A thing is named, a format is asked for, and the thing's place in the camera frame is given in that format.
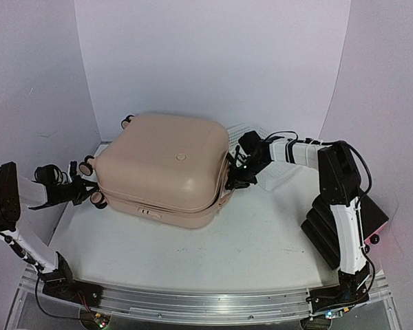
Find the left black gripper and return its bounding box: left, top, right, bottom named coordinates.
left=53, top=175, right=98, bottom=206

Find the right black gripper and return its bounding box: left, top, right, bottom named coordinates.
left=226, top=157, right=270, bottom=191

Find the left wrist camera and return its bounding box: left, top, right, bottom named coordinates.
left=67, top=161, right=79, bottom=182

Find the pink hard-shell suitcase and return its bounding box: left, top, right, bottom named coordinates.
left=78, top=113, right=233, bottom=229

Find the white plastic mesh basket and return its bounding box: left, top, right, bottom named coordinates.
left=225, top=123, right=299, bottom=191

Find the black pink tiered rack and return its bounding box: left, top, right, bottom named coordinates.
left=301, top=196, right=389, bottom=274

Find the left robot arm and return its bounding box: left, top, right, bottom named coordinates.
left=0, top=162, right=103, bottom=300

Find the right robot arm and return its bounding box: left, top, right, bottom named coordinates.
left=225, top=131, right=376, bottom=312

